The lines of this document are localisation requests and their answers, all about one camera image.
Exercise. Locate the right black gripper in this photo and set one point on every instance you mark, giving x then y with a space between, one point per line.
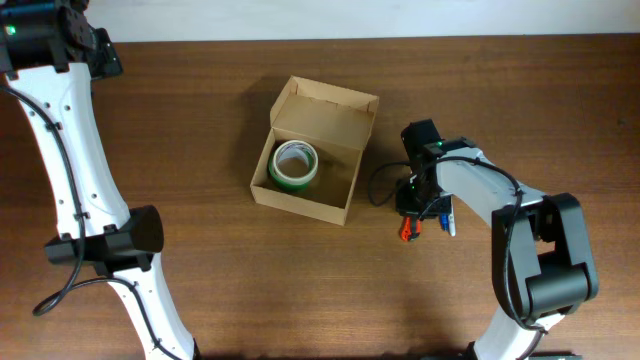
406 207

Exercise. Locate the orange utility knife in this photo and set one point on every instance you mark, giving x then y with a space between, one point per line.
411 228

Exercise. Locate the cardboard box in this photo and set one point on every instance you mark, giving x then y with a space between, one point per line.
338 123

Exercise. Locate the green tape roll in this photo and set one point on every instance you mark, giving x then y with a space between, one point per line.
293 169

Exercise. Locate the beige masking tape roll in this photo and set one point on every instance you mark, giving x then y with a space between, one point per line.
296 144

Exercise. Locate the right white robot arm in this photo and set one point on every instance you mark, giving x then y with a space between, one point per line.
541 260

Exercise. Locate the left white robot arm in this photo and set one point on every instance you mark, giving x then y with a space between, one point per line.
50 56

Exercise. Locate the blue pen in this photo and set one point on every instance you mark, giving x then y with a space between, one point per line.
444 222

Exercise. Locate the black white marker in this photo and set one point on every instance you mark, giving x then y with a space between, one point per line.
450 225

